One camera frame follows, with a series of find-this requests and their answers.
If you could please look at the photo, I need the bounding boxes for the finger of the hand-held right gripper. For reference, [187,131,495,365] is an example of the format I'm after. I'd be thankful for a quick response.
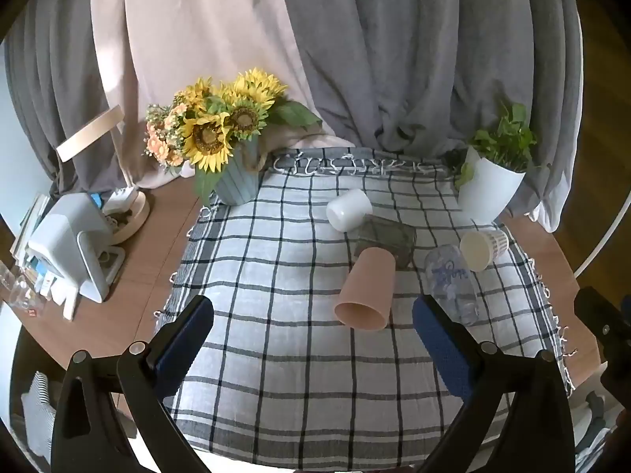
[574,286,631,405]

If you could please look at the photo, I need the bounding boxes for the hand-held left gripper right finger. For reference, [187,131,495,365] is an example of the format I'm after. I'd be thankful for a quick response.
[411,296,575,473]

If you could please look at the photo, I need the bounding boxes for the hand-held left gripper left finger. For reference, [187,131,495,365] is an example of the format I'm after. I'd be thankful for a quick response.
[52,296,215,473]

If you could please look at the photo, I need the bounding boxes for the pink plastic cup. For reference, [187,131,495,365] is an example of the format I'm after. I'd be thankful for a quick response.
[334,246,396,331]

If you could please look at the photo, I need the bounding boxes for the striped paper cup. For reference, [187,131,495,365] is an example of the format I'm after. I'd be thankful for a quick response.
[459,229,510,273]

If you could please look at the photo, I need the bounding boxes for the white cup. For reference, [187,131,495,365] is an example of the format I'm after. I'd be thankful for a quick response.
[326,188,373,232]

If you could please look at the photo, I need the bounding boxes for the white hoop stand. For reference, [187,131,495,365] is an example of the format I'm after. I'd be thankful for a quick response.
[574,177,631,277]

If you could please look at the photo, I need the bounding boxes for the dark glass box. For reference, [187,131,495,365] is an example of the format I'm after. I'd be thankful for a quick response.
[354,215,417,271]

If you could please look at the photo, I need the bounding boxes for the checkered grey white cloth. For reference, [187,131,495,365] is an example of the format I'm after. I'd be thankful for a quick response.
[155,150,577,471]

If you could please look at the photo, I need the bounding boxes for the striped grey white cloth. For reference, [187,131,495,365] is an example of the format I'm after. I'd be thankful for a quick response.
[22,372,62,459]

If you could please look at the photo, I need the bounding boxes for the white desktop device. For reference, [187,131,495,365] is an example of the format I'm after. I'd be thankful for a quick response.
[27,192,126,304]

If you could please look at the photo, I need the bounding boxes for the white power adapter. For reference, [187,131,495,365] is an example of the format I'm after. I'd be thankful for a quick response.
[101,187,135,216]

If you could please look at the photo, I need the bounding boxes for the white plant pot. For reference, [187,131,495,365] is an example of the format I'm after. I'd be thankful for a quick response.
[457,145,527,225]

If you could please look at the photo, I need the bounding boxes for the blue-grey ribbed vase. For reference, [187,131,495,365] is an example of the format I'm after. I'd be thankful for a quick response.
[213,140,260,206]

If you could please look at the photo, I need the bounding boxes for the pink flower bunch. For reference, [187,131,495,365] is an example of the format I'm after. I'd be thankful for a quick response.
[144,103,190,168]

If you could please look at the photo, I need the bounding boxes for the green leafy plant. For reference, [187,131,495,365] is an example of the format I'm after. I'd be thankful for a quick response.
[454,102,550,190]

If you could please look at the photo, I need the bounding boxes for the sunflower bouquet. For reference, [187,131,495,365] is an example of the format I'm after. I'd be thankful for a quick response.
[172,68,323,203]

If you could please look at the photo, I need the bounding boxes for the white desk lamp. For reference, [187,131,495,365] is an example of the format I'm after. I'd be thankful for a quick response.
[56,105,150,246]

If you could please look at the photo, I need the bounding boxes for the grey curtain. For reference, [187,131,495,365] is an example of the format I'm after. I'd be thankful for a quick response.
[2,0,585,232]

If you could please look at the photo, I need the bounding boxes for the beige curtain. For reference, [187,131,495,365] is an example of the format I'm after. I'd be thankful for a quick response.
[90,0,356,190]

